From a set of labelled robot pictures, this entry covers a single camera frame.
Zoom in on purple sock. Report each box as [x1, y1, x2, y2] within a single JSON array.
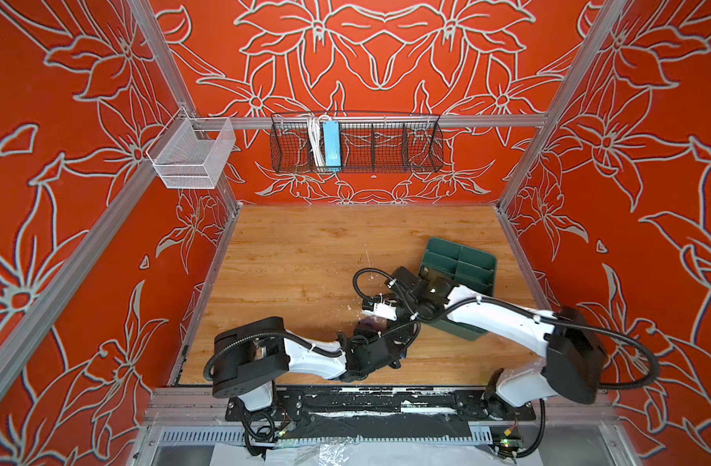
[[358, 316, 382, 330]]

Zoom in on green divided tray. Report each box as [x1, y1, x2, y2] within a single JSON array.
[[418, 235, 499, 343]]

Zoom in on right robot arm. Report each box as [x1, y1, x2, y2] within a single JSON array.
[[386, 267, 660, 417]]

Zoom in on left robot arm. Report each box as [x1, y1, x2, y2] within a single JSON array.
[[203, 316, 421, 412]]

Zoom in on light blue box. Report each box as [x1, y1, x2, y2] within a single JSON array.
[[322, 120, 342, 172]]

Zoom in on clear plastic bin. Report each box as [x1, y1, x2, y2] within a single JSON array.
[[147, 109, 237, 190]]

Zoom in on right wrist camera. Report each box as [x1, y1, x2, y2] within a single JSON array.
[[361, 298, 398, 322]]

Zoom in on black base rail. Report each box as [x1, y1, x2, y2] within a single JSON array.
[[223, 383, 537, 441]]

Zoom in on black wire basket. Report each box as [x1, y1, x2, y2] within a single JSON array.
[[270, 111, 446, 175]]

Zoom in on white cable bundle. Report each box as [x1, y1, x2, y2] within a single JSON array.
[[307, 115, 325, 170]]

